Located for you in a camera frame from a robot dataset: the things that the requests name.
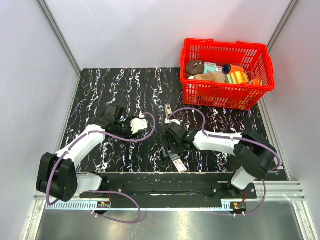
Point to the teal white box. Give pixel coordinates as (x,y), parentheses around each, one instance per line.
(210,67)

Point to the yellow green sticky notes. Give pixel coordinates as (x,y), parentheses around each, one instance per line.
(238,78)

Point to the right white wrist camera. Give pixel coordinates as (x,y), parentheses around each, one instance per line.
(173,123)

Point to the orange bottle blue cap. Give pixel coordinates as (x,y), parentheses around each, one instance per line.
(230,68)

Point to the red plastic basket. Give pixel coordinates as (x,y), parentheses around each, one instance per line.
(253,57)

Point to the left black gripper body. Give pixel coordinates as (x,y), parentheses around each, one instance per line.
(123,129)

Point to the brown cardboard box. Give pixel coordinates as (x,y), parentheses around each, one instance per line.
(216,77)

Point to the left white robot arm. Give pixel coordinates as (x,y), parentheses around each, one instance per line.
(57,177)

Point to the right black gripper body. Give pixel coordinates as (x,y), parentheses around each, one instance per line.
(174,145)

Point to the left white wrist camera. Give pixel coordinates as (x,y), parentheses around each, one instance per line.
(138,123)

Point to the brown round item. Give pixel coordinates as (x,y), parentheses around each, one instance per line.
(195,67)

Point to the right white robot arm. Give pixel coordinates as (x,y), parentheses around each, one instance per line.
(254,153)

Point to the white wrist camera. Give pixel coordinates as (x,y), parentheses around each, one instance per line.
(138,123)
(173,123)

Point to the aluminium frame rail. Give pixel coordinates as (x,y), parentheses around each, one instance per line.
(207,188)

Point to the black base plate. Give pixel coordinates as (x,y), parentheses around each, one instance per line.
(173,202)

